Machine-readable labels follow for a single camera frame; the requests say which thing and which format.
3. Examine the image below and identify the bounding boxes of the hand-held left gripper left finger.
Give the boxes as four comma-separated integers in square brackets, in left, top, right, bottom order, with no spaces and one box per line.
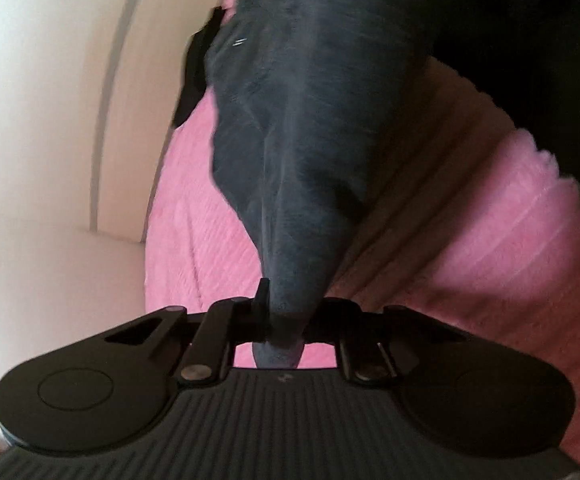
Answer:
[104,277,273,386]

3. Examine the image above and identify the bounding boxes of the grey-blue jeans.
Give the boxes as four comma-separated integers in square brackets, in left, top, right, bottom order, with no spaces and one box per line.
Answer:
[205,0,438,368]

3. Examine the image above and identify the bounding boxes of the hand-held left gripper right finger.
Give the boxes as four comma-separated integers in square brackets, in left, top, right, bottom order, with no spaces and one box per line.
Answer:
[305,297,471,387]

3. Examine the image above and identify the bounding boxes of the pink ribbed blanket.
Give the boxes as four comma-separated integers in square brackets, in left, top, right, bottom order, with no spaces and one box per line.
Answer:
[142,0,580,466]

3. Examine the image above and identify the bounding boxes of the black garment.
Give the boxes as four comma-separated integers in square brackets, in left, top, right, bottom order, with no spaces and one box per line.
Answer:
[172,5,231,128]

